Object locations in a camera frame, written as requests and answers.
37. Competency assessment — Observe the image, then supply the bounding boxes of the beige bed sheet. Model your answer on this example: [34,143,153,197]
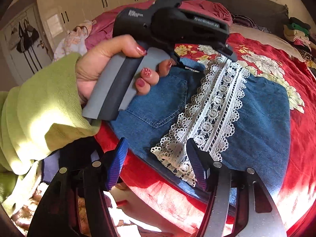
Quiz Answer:
[230,24,305,62]

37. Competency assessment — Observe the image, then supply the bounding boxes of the left hand with red nails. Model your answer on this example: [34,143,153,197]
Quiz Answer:
[75,35,176,106]

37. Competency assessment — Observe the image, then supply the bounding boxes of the white door with bags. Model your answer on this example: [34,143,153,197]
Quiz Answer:
[1,3,53,85]

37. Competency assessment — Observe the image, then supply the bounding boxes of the pink white checked cloth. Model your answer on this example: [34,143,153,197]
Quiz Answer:
[53,20,96,62]

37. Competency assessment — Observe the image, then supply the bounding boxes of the grey headboard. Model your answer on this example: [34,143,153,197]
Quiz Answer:
[184,0,289,29]

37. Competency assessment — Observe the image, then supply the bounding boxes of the blue denim pants with lace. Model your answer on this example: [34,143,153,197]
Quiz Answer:
[110,56,290,201]

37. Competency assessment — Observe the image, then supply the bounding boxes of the pink blanket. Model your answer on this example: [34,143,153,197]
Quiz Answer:
[85,0,233,52]

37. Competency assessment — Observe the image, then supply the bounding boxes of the striped purple pillow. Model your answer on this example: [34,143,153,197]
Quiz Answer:
[231,13,271,33]

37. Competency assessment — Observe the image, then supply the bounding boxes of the stack of folded clothes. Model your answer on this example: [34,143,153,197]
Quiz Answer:
[283,17,315,69]

